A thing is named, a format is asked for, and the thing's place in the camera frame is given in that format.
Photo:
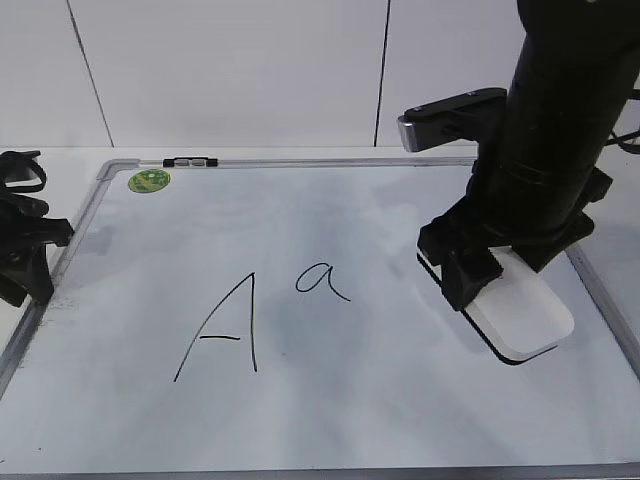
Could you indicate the round green magnet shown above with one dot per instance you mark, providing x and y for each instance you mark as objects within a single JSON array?
[{"x": 149, "y": 181}]

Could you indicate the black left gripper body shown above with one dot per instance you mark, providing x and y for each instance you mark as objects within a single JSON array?
[{"x": 26, "y": 231}]

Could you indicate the white whiteboard eraser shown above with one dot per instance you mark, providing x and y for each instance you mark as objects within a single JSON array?
[{"x": 517, "y": 316}]

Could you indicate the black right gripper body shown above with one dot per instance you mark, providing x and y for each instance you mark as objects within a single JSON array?
[{"x": 463, "y": 227}]

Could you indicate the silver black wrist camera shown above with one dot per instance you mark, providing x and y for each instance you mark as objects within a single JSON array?
[{"x": 470, "y": 116}]

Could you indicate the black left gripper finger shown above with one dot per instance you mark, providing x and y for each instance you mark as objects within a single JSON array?
[{"x": 30, "y": 280}]

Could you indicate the silver framed whiteboard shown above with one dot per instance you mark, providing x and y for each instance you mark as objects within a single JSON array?
[{"x": 270, "y": 317}]

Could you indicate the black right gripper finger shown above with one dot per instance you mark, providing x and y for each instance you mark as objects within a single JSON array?
[
  {"x": 539, "y": 254},
  {"x": 466, "y": 273}
]

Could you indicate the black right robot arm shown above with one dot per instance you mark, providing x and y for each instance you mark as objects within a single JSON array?
[{"x": 538, "y": 142}]

